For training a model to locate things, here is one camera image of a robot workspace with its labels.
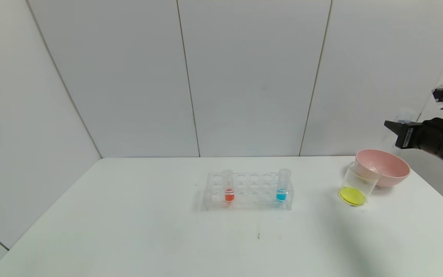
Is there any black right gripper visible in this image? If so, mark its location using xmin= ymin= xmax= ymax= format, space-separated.
xmin=384 ymin=117 xmax=443 ymax=158

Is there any yellow pigment test tube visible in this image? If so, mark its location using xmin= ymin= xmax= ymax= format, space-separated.
xmin=394 ymin=111 xmax=415 ymax=154

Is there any blue pigment test tube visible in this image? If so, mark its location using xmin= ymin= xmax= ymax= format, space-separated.
xmin=276 ymin=169 xmax=290 ymax=203

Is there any clear glass beaker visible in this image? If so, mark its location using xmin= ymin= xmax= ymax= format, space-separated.
xmin=339 ymin=162 xmax=380 ymax=207

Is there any clear acrylic test tube rack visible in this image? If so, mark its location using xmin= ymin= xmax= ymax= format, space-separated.
xmin=202 ymin=172 xmax=294 ymax=211

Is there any red pigment test tube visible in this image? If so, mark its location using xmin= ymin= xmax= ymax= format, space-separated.
xmin=222 ymin=170 xmax=235 ymax=203

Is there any pink bowl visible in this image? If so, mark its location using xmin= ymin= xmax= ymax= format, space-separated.
xmin=355 ymin=149 xmax=410 ymax=188

